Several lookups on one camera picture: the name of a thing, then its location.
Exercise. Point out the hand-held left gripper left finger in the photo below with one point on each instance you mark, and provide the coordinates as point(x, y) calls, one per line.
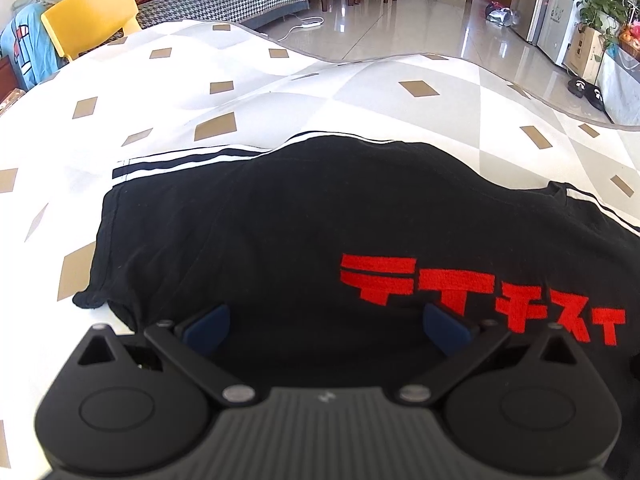
point(207, 327)

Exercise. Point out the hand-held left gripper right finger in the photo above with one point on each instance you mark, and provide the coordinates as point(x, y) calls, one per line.
point(445, 327)

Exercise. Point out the black t-shirt with red print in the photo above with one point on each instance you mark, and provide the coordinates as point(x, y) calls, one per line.
point(300, 220)

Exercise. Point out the checkered vinyl tablecloth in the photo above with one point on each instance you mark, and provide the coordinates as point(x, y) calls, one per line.
point(200, 90)

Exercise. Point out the grey stone counter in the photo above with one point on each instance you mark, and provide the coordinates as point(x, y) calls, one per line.
point(620, 90)

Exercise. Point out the cardboard box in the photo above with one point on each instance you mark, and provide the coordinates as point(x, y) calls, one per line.
point(582, 52)

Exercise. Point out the brown wooden cabinet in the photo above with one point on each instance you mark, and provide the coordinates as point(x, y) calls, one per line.
point(7, 80)

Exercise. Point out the plastic bag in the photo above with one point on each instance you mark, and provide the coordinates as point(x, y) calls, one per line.
point(500, 14)

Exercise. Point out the white power strip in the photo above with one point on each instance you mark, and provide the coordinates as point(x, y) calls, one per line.
point(310, 22)

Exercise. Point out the white chest freezer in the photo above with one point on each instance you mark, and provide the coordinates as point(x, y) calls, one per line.
point(562, 15)

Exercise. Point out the yellow plastic chair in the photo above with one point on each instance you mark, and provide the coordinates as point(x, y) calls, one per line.
point(85, 15)

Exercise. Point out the blue cartoon cloth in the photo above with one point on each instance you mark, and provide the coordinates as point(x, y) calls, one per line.
point(25, 45)

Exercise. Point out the potted green plant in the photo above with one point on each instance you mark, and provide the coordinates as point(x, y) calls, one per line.
point(607, 0)

